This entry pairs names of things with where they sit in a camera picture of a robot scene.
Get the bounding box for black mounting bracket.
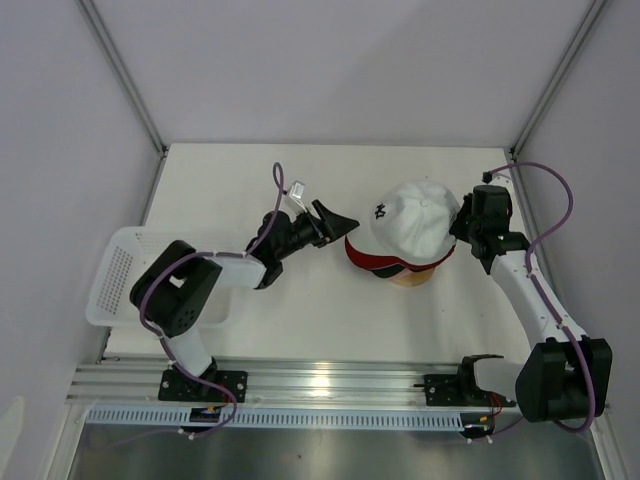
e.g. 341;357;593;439
158;368;249;403
413;374;467;407

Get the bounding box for red cap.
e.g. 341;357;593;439
344;238;455;271

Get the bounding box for white slotted cable duct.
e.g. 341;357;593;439
86;406;464;432

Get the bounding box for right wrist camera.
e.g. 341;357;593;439
481;171;513;189

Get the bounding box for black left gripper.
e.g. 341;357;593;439
275;200;358;261

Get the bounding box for black right mounting bracket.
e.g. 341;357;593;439
413;374;467;407

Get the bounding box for dark green cap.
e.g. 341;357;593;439
371;264;406;279

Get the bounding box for white cap black logo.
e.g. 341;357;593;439
347;179;460;266

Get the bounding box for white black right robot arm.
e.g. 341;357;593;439
451;185;613;429

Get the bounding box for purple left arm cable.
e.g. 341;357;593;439
107;162;286;446

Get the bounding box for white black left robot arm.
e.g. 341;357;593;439
129;200;359;401

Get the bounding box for wooden hat stand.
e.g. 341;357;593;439
390;268;436;288

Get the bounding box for white plastic bin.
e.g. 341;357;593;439
85;226;241;328

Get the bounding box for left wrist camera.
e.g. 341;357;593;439
285;181;307;215

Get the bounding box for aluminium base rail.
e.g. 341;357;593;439
66;356;489;412

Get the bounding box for aluminium frame post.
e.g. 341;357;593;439
509;0;612;161
74;0;168;156

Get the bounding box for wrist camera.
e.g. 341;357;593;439
285;181;307;215
481;171;513;189

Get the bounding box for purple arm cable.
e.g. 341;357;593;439
107;162;286;446
483;160;599;435

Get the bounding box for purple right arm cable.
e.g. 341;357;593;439
483;160;599;435

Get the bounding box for aluminium frame post right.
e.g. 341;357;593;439
509;0;612;161

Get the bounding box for black left mounting bracket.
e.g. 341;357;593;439
158;368;249;403

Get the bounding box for aluminium frame post left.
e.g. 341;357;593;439
74;0;168;156

